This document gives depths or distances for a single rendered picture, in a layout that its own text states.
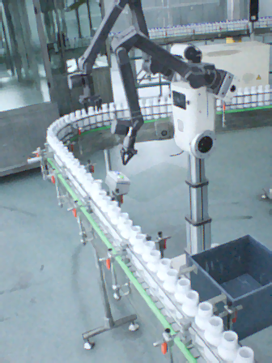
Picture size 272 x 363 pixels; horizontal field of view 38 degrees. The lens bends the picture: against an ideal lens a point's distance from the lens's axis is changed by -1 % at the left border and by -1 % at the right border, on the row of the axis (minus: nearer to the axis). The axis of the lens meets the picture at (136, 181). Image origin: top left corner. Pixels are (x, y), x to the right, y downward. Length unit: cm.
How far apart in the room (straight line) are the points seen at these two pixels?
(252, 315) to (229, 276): 33
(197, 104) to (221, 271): 83
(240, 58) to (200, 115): 378
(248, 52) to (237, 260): 430
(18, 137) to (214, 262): 354
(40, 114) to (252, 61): 296
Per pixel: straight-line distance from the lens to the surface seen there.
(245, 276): 192
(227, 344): 106
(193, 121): 207
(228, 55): 575
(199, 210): 236
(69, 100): 692
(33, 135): 492
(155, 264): 134
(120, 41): 169
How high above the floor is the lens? 194
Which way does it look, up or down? 25 degrees down
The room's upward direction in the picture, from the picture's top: 6 degrees counter-clockwise
